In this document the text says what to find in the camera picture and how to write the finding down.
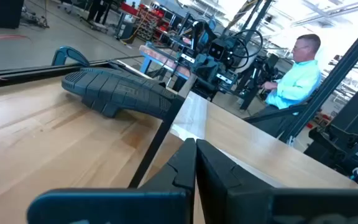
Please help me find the black table edge rail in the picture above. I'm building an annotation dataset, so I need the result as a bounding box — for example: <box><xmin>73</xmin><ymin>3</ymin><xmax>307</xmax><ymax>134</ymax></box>
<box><xmin>0</xmin><ymin>55</ymin><xmax>145</xmax><ymax>91</ymax></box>

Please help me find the person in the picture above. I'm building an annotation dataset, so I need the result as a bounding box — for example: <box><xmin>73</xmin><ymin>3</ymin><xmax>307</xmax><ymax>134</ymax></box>
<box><xmin>86</xmin><ymin>0</ymin><xmax>113</xmax><ymax>25</ymax></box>
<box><xmin>244</xmin><ymin>33</ymin><xmax>323</xmax><ymax>138</ymax></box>

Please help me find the dark grey ribbed slide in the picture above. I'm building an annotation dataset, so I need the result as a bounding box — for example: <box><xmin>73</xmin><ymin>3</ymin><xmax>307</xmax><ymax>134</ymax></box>
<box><xmin>61</xmin><ymin>67</ymin><xmax>186</xmax><ymax>121</ymax></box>

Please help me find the red parts bin rack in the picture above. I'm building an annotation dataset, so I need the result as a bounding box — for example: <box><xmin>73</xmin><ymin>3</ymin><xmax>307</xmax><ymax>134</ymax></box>
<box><xmin>135</xmin><ymin>3</ymin><xmax>170</xmax><ymax>43</ymax></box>

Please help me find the dark grey box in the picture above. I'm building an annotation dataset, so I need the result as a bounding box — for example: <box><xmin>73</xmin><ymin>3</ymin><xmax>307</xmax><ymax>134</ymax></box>
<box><xmin>114</xmin><ymin>21</ymin><xmax>138</xmax><ymax>40</ymax></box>

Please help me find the blue workbench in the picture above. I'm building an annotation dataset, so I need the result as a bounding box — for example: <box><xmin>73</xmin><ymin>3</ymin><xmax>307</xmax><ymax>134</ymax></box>
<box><xmin>138</xmin><ymin>42</ymin><xmax>195</xmax><ymax>91</ymax></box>

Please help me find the tangled cable bundle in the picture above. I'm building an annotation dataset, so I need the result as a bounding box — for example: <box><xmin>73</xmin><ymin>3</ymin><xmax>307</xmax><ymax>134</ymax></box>
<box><xmin>20</xmin><ymin>5</ymin><xmax>50</xmax><ymax>29</ymax></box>

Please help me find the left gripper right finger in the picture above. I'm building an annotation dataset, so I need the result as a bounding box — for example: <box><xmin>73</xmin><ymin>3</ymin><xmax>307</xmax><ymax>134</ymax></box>
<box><xmin>196</xmin><ymin>139</ymin><xmax>358</xmax><ymax>224</ymax></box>

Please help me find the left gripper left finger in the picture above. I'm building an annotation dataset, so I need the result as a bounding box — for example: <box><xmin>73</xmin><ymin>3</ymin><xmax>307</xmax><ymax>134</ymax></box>
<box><xmin>26</xmin><ymin>138</ymin><xmax>197</xmax><ymax>224</ymax></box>

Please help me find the metal frame post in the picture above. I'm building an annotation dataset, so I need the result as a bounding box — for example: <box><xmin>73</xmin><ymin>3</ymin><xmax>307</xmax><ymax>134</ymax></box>
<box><xmin>278</xmin><ymin>12</ymin><xmax>358</xmax><ymax>144</ymax></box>

